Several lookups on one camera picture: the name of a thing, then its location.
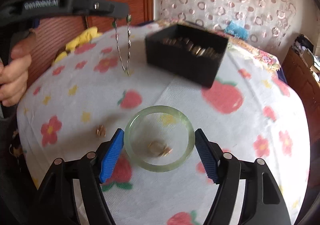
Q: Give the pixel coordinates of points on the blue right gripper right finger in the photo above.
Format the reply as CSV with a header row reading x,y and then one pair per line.
x,y
209,153

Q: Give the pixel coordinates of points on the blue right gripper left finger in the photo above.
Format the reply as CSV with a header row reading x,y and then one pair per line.
x,y
111,154

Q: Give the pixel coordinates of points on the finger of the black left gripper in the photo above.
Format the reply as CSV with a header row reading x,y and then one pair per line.
x,y
107,8

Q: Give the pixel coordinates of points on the green jade bangle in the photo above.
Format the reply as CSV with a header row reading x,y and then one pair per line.
x,y
159,138

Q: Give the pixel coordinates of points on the black open jewelry box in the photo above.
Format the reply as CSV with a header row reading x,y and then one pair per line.
x,y
191,53

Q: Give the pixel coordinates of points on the person's left hand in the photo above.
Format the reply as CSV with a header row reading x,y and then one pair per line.
x,y
14,76

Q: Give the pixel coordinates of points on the small gold earring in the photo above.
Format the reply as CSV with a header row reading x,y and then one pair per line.
x,y
101,131

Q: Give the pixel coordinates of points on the yellow plush toy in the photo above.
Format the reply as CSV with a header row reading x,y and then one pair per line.
x,y
79,41

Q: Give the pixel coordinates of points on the strawberry flower print sheet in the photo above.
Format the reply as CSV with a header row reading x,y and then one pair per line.
x,y
80,102

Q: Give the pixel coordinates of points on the blue fluffy toy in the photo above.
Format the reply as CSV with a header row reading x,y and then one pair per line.
x,y
236,31

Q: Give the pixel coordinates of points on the brown wooden side cabinet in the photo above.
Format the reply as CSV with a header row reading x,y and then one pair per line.
x,y
299,77

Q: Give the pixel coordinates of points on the dark clothes pile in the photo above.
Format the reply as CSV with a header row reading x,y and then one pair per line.
x,y
303,43

